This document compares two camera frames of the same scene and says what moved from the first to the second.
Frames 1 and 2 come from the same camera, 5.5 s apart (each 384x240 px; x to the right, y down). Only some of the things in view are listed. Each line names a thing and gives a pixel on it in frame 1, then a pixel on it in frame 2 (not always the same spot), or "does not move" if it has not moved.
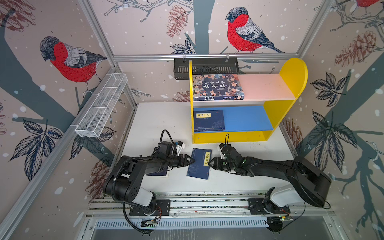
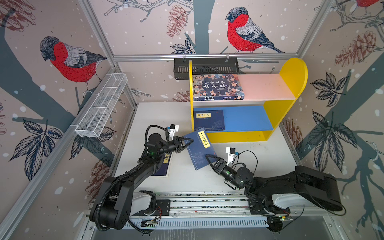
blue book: [208, 120] does not move
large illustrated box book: [217, 87] does not move
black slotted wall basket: [205, 66] does not move
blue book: [200, 168] → [199, 148]
